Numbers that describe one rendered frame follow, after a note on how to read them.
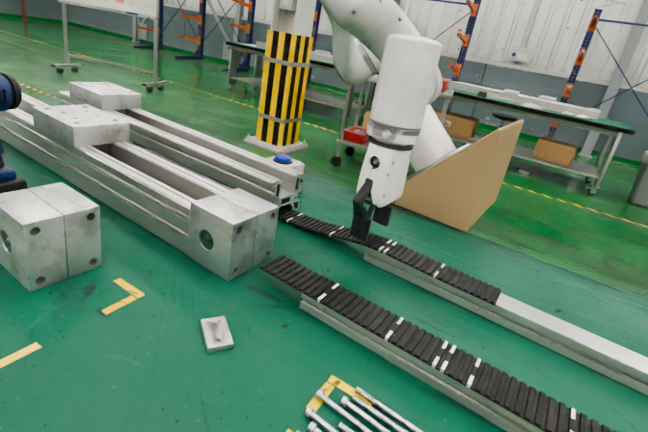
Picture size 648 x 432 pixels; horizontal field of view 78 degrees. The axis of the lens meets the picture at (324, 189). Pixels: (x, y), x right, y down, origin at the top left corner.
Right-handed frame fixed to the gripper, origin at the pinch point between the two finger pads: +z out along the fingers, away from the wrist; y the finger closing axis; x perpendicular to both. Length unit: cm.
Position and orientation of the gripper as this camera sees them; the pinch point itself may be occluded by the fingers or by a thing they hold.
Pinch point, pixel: (370, 224)
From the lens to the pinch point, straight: 71.3
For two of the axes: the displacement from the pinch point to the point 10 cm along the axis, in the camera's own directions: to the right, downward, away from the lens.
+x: -8.2, -3.3, 4.7
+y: 5.5, -2.1, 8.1
